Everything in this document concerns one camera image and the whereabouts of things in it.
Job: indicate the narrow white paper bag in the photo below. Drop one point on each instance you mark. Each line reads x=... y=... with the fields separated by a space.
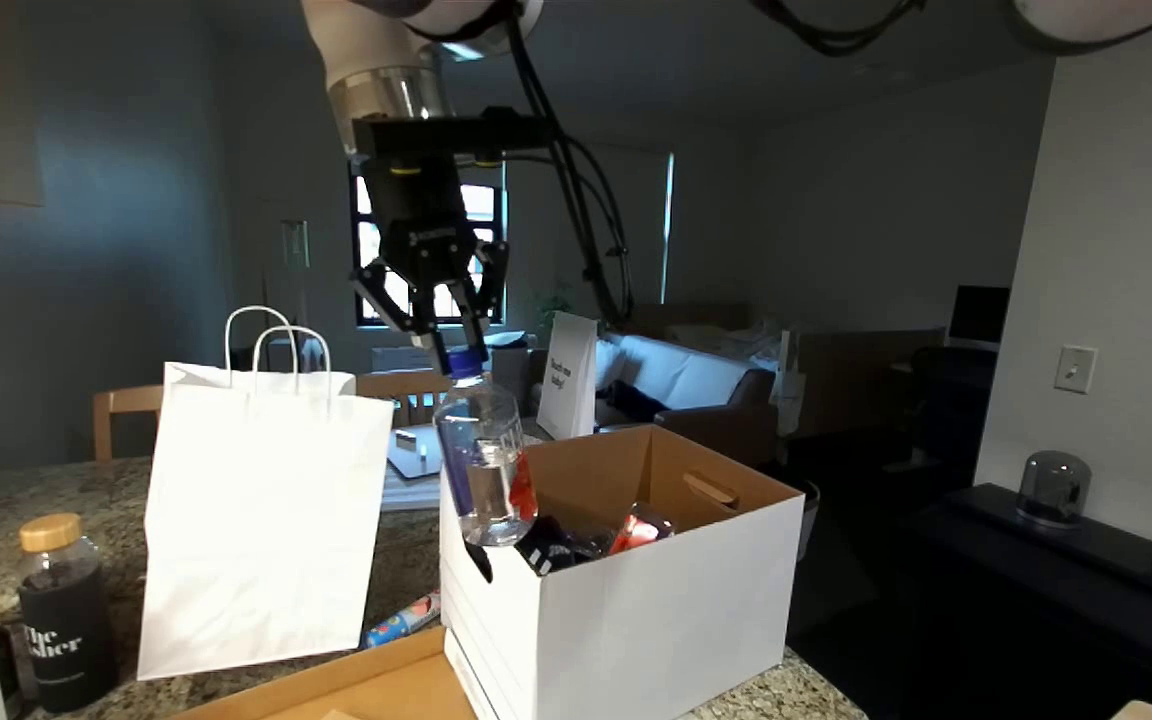
x=571 y=382

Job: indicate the big white cardboard box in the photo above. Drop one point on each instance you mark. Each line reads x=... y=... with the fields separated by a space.
x=658 y=626

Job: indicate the dark jar wooden lid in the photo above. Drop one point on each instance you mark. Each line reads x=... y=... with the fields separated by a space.
x=57 y=626

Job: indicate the wooden chair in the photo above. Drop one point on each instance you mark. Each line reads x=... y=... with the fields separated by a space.
x=388 y=384
x=122 y=404

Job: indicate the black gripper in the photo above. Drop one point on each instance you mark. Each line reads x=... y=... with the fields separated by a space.
x=425 y=215

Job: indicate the glass jar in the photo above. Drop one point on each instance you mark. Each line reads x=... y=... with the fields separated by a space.
x=1053 y=480

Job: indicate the white light switch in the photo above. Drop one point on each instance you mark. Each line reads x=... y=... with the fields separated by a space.
x=1073 y=369

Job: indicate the dark monitor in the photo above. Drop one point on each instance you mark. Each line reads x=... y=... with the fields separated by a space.
x=977 y=313

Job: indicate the dark sideboard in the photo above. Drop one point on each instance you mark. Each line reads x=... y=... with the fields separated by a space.
x=1043 y=600

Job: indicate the black striped adidas garment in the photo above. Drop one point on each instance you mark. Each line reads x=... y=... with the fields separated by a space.
x=561 y=546

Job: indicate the blue packet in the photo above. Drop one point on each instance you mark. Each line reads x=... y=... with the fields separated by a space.
x=400 y=622

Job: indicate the grey sofa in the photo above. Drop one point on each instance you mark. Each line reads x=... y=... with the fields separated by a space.
x=709 y=382

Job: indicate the clear bottle blue cap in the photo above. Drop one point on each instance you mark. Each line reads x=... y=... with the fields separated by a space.
x=486 y=455

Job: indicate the window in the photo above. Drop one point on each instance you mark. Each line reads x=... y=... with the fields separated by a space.
x=371 y=264

